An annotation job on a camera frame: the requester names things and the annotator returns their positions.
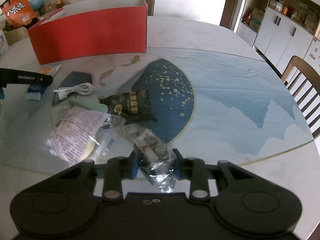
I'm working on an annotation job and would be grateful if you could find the blue white snack packet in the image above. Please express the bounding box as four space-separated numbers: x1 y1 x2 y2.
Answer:
24 63 62 101

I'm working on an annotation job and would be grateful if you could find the clear dark snack packet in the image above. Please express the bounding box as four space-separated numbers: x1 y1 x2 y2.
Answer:
118 124 177 193

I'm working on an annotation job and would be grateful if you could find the pink printed snack bag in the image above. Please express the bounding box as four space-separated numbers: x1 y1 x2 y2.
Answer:
44 106 111 166

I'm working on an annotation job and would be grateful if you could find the black gold snack packet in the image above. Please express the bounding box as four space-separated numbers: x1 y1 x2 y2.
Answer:
99 89 157 125

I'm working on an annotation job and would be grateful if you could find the orange chip bag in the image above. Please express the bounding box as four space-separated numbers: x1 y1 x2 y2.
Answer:
1 0 38 29

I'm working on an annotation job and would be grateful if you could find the mint green flat tool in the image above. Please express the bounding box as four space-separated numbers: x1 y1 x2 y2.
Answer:
68 94 108 113

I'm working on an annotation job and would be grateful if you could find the blue globe toy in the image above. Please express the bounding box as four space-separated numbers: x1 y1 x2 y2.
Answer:
29 0 45 11

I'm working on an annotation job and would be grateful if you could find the red cardboard box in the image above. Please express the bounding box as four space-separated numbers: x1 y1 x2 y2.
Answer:
28 0 148 64

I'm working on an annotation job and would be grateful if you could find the wooden chair at right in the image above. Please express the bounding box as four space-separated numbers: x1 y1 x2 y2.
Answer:
281 56 319 139

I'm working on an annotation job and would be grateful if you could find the wooden chair behind box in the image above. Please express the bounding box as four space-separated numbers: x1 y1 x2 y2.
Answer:
144 0 155 16

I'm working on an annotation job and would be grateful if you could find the white USB cable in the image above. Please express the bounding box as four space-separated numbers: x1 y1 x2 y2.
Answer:
51 82 94 106

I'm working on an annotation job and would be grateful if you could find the white wall cabinet unit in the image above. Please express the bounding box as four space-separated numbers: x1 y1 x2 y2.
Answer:
236 0 319 74

